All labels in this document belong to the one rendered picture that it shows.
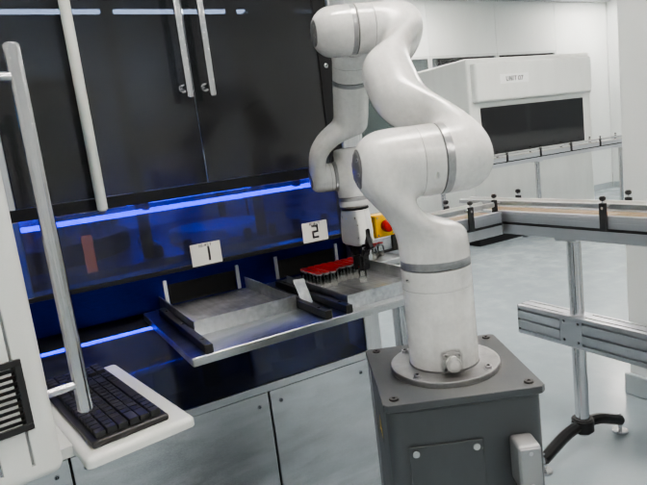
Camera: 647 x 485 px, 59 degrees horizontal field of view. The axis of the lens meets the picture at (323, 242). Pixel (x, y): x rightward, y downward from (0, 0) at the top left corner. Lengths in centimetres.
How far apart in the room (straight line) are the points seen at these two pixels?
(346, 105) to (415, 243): 58
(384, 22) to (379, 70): 16
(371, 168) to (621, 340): 145
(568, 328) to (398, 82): 147
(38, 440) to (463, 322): 71
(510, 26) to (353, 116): 777
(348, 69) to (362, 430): 115
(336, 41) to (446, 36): 711
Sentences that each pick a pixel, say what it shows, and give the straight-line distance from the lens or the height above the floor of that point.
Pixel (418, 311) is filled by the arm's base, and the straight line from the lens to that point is 99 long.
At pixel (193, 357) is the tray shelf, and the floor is 88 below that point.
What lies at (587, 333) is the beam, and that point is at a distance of 228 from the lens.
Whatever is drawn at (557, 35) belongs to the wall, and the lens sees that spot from 988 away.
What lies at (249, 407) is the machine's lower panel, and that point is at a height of 55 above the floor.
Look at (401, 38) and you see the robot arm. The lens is 117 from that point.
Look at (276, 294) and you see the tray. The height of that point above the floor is 90.
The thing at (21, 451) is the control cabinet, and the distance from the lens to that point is 107.
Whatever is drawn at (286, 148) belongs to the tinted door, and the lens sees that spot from 170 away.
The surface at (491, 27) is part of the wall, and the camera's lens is 889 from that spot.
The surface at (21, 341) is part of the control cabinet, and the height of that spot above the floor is 103.
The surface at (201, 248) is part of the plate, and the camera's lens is 160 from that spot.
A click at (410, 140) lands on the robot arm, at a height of 126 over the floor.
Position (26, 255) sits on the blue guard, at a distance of 153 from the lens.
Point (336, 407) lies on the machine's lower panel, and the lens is 190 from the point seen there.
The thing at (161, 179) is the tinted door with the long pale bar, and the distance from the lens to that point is 158.
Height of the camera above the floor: 127
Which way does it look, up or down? 9 degrees down
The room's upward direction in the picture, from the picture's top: 7 degrees counter-clockwise
